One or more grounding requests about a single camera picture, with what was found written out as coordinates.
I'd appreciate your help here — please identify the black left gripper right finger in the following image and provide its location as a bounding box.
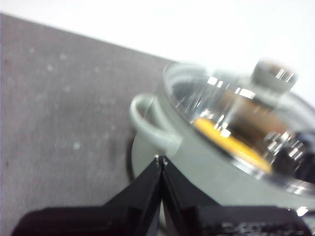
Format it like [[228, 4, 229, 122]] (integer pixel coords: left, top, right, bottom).
[[161, 157, 314, 236]]

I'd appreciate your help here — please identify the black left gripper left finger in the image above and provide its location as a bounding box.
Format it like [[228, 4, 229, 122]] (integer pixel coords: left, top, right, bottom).
[[11, 157, 162, 236]]

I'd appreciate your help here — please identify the yellow corn cob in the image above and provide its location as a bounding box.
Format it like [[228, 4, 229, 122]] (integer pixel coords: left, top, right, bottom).
[[193, 117, 273, 173]]

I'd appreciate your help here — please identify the glass lid with green knob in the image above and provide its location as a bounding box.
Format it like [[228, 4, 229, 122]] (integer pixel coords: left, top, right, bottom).
[[161, 58, 315, 195]]

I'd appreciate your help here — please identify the pale green electric steamer pot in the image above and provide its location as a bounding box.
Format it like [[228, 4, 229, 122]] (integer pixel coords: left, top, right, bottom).
[[126, 71, 315, 236]]

